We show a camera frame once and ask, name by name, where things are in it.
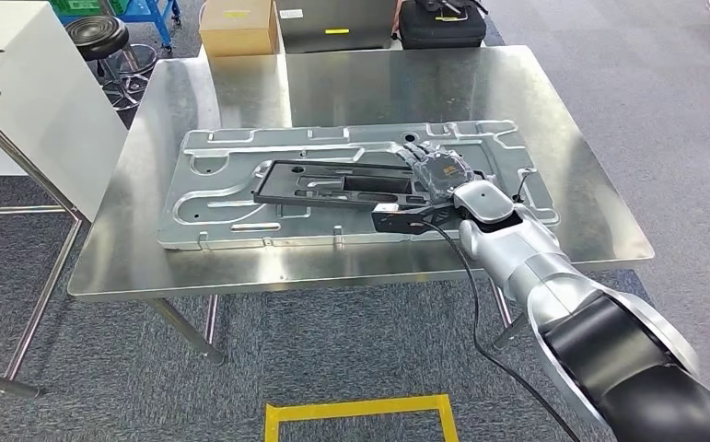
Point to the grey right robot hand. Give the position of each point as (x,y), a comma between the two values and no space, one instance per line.
(440,171)

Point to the black plastic panel part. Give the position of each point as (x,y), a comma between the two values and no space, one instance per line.
(278,186)

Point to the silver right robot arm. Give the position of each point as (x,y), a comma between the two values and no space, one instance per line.
(531,256)

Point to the stainless steel workbench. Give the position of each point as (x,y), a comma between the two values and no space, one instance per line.
(360,85)

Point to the black carry case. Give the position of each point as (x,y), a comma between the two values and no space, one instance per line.
(440,30)

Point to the grey storage box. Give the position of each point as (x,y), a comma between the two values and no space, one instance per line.
(336,18)

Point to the stamped sheet metal panel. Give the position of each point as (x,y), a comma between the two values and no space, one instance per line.
(220,183)

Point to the brown cardboard box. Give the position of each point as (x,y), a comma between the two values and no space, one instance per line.
(238,33)

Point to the blue cart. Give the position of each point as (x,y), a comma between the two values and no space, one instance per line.
(159,18)

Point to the black round stool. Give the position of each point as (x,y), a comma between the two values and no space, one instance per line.
(95,36)

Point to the green plastic crate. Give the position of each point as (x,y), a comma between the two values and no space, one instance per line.
(74,6)

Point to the white cabinet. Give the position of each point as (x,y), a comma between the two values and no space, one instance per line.
(43,91)

